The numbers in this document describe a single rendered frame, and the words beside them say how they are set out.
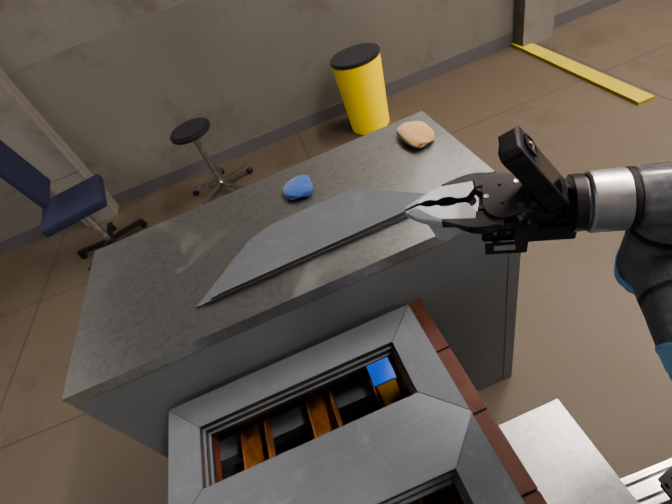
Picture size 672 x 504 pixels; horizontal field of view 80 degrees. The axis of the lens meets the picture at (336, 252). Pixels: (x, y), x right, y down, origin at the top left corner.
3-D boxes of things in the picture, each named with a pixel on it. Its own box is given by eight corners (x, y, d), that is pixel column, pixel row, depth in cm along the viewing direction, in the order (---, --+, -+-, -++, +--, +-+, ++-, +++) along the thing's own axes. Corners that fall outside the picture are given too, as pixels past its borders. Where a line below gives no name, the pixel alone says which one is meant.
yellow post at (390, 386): (390, 415, 113) (376, 386, 100) (383, 399, 116) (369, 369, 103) (406, 408, 113) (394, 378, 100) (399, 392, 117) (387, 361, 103)
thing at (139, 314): (73, 406, 104) (61, 399, 101) (101, 258, 147) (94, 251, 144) (524, 207, 107) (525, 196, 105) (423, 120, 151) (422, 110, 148)
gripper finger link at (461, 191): (410, 232, 58) (478, 227, 55) (403, 205, 53) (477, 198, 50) (411, 215, 60) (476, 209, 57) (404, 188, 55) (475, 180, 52)
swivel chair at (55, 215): (154, 214, 356) (63, 101, 280) (141, 262, 313) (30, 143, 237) (90, 236, 361) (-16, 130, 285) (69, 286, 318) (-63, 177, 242)
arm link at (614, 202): (642, 202, 42) (621, 149, 47) (592, 206, 44) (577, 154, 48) (623, 242, 48) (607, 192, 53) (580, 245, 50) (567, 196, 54)
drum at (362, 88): (384, 107, 372) (370, 38, 329) (400, 125, 344) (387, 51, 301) (343, 124, 372) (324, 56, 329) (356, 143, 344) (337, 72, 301)
